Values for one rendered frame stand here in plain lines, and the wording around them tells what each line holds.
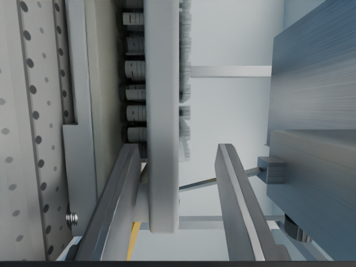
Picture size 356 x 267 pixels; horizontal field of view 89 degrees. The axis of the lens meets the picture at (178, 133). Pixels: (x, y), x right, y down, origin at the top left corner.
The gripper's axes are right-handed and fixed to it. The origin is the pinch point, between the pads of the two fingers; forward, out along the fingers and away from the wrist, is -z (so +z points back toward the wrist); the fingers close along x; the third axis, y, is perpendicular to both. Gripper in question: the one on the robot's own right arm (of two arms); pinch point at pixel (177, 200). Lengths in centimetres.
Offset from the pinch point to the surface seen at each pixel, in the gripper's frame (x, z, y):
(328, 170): -13.8, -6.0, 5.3
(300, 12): -189, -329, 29
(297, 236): -14.5, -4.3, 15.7
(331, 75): -33.5, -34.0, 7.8
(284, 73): -33, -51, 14
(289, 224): -14.0, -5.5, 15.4
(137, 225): 3.4, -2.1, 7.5
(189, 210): -24, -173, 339
